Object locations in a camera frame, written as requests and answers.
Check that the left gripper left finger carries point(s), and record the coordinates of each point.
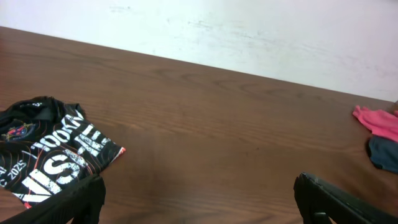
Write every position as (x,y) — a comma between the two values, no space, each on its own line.
(79,204)

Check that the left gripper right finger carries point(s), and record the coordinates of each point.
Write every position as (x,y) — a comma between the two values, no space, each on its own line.
(321,202)

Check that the black orange-patterned jersey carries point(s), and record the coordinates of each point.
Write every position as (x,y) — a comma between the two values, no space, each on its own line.
(48,146)

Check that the navy blue garment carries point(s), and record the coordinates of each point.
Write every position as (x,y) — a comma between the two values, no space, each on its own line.
(382,153)

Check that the red printed t-shirt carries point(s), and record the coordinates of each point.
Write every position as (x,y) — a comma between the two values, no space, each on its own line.
(380,123)

